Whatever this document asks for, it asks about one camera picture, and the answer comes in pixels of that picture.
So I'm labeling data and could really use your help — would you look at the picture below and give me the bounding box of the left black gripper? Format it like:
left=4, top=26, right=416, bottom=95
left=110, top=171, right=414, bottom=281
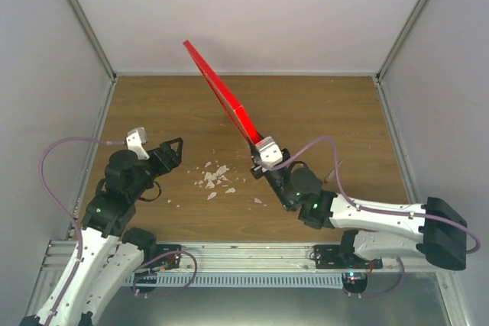
left=129, top=137, right=183, bottom=200

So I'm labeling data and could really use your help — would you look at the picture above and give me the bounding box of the red photo frame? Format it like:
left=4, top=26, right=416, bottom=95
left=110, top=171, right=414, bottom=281
left=183, top=40, right=263, bottom=145

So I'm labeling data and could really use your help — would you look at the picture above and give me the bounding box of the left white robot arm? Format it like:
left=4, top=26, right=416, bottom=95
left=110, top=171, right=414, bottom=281
left=21, top=128, right=183, bottom=325

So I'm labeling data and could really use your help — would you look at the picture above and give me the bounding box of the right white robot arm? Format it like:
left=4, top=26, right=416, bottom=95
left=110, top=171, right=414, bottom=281
left=251, top=148, right=468, bottom=271

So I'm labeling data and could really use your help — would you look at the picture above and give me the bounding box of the white shard pile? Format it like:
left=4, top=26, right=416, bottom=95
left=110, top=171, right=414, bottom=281
left=193, top=161, right=236, bottom=201

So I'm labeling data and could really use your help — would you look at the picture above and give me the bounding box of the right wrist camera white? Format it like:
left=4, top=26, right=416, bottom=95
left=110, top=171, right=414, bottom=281
left=254, top=136, right=283, bottom=169

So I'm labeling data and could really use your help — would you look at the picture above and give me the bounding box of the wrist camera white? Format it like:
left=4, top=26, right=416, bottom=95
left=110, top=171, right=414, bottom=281
left=125, top=127, right=150, bottom=160
left=254, top=136, right=283, bottom=169

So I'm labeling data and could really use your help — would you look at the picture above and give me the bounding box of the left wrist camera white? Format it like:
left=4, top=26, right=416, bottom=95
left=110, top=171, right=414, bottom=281
left=125, top=127, right=150, bottom=160

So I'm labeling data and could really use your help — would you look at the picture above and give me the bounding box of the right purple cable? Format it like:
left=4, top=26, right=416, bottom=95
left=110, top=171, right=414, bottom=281
left=263, top=135, right=482, bottom=300

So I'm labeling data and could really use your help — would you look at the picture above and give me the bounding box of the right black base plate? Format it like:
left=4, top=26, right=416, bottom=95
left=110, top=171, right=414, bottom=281
left=309, top=244, right=383, bottom=270

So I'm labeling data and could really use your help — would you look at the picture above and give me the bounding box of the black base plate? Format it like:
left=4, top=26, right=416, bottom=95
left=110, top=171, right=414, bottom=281
left=309, top=244, right=383, bottom=270
left=148, top=244, right=182, bottom=271

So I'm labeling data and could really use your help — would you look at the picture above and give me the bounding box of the grey slotted cable duct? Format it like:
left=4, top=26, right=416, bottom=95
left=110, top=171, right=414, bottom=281
left=135, top=272, right=343, bottom=289

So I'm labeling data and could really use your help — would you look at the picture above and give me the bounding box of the aluminium front rail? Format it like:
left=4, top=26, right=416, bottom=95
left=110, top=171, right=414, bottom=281
left=41, top=241, right=447, bottom=273

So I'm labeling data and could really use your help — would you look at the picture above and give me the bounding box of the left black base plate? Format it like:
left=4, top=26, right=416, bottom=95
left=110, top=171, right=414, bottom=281
left=148, top=244, right=182, bottom=271

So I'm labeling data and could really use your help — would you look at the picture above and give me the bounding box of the left aluminium corner post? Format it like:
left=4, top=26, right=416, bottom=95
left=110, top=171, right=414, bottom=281
left=44, top=0, right=117, bottom=82

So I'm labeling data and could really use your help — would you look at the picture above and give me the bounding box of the aluminium corner post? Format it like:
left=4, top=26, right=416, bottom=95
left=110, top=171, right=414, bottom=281
left=44, top=0, right=117, bottom=82
left=374, top=0, right=455, bottom=82

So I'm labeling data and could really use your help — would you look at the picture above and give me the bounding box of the right aluminium corner post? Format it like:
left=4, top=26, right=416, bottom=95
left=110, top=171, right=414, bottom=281
left=374, top=0, right=455, bottom=82

